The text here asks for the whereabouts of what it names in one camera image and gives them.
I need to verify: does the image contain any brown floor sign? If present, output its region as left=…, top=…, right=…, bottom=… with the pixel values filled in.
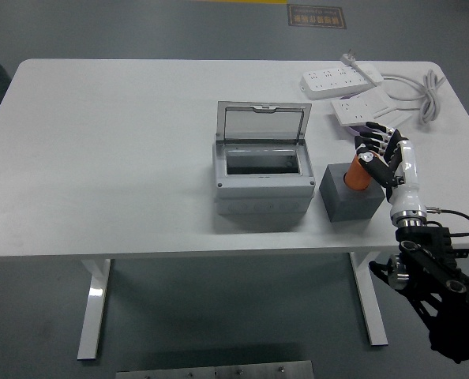
left=287, top=3, right=347, bottom=29

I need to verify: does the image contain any white plug with prongs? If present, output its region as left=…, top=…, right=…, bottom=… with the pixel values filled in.
left=340, top=49, right=385, bottom=85

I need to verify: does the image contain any grey block with round hole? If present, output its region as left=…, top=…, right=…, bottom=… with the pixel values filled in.
left=318, top=161, right=387, bottom=223

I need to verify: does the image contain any grey metal plate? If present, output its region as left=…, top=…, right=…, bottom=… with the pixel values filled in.
left=115, top=359, right=314, bottom=379

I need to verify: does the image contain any grey plastic electrical box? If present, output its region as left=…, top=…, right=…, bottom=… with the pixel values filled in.
left=212, top=133, right=316, bottom=216

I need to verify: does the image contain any orange cylindrical battery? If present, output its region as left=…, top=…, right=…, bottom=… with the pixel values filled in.
left=343, top=156, right=372, bottom=192

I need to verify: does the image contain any white table leg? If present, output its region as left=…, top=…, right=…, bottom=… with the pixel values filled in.
left=348, top=252, right=389, bottom=347
left=77, top=258, right=112, bottom=361

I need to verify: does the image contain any flat white plate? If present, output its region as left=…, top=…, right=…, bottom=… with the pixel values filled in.
left=355, top=87, right=413, bottom=134

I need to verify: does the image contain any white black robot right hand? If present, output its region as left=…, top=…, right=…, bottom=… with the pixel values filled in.
left=354, top=121, right=426, bottom=219

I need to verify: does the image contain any white coiled power cable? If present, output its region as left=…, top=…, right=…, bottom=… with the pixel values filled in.
left=380, top=69, right=447, bottom=126

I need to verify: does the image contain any large white power strip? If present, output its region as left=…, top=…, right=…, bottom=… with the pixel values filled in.
left=300, top=66, right=372, bottom=101

